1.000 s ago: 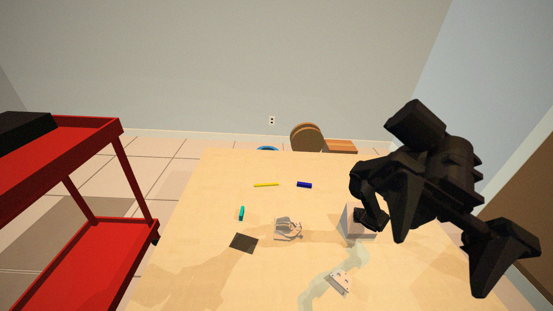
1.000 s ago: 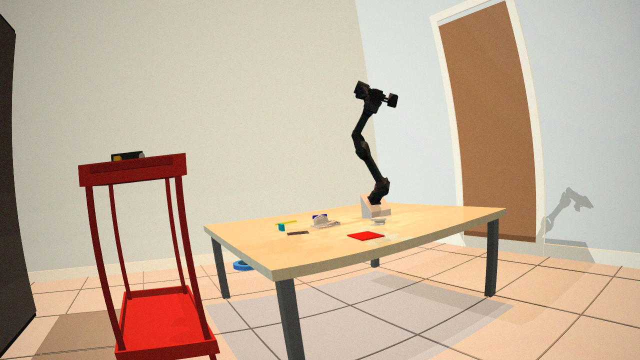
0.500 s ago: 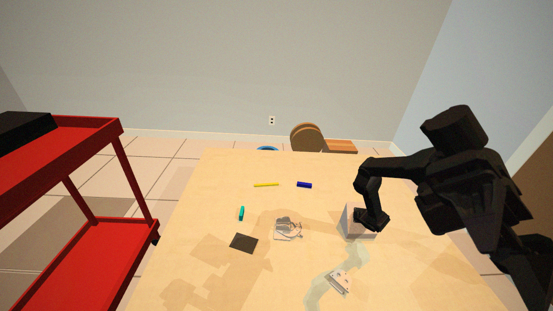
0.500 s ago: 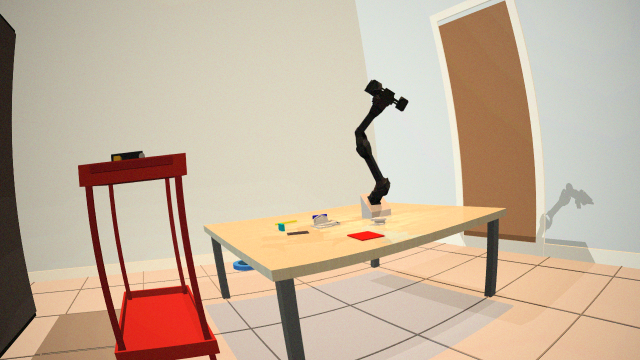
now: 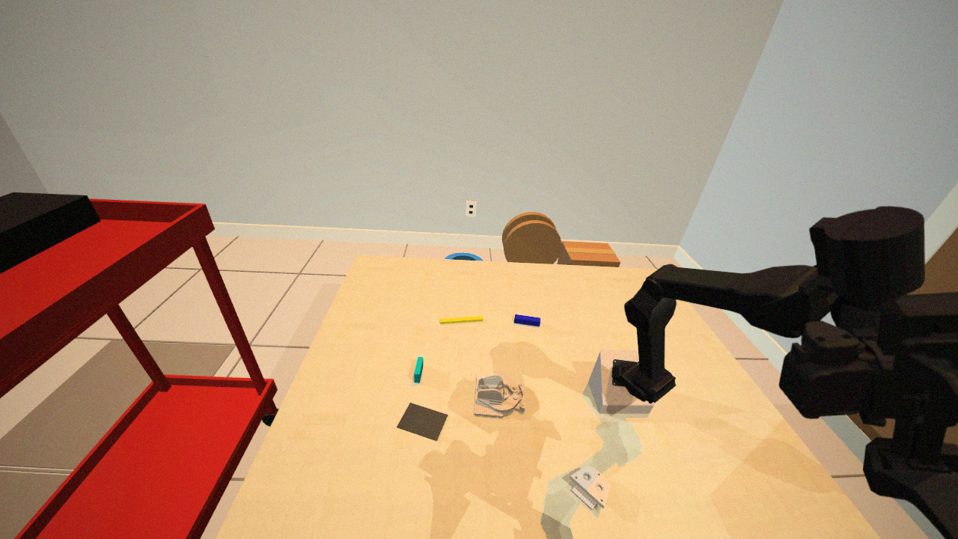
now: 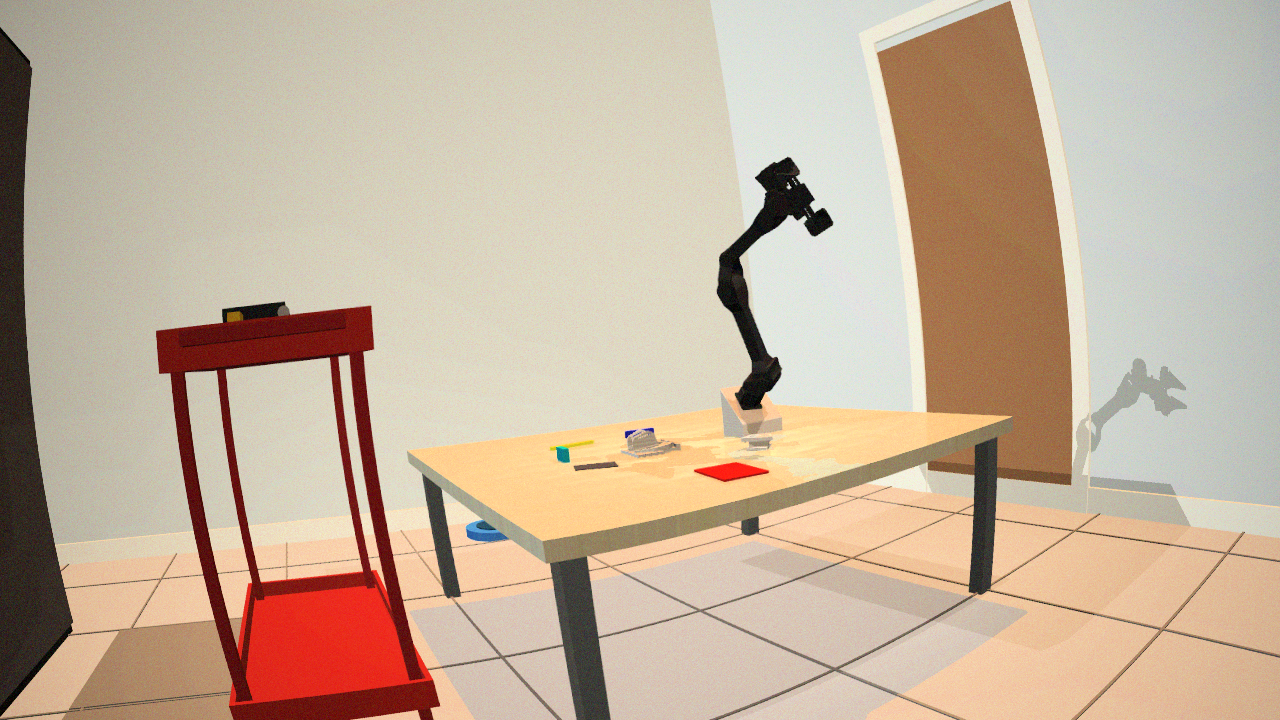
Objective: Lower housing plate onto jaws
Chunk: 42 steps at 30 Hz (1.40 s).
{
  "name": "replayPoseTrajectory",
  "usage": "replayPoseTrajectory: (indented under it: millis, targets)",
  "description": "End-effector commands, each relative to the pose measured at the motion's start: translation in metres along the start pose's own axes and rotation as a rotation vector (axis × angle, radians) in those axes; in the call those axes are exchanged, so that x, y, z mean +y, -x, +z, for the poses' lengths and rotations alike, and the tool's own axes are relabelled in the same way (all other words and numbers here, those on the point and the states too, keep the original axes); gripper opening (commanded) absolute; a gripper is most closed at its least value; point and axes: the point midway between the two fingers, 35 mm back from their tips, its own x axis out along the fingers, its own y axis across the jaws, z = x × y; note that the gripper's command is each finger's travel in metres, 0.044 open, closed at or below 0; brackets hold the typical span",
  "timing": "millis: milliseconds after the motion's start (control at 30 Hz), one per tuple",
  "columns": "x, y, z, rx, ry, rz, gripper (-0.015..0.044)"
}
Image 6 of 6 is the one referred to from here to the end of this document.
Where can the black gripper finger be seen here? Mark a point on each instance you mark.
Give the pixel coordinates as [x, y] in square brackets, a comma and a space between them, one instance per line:
[818, 219]
[790, 168]

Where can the yellow flat bar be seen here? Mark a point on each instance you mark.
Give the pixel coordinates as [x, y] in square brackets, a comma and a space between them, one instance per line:
[574, 444]

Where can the red flat square plate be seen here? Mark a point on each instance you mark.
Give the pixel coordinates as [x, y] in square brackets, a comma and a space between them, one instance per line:
[730, 471]

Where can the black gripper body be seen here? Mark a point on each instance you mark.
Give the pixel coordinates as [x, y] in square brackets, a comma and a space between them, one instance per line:
[799, 197]

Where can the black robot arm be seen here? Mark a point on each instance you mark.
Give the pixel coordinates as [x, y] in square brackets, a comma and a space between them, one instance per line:
[733, 293]

